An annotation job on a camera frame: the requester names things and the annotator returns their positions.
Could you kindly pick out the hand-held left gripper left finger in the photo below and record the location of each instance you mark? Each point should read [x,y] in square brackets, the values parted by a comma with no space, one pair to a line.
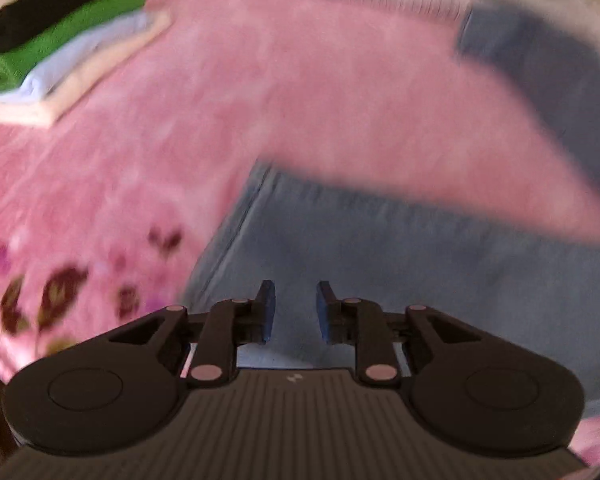
[268,312]

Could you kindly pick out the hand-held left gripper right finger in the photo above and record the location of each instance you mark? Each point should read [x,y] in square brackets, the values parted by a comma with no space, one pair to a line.
[324,312]

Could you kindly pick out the pink floral plush blanket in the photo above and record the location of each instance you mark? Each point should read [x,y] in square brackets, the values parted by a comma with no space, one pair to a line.
[280,85]

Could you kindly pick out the folded peach garment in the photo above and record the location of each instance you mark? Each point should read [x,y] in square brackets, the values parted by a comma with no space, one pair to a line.
[55,102]

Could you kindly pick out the folded light blue garment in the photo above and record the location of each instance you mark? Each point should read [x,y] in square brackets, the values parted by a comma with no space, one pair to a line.
[75,57]

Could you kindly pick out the folded green garment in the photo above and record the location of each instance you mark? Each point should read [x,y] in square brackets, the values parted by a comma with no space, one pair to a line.
[65,35]

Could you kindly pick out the folded black garment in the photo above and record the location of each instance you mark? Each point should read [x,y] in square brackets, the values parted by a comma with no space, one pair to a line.
[45,10]

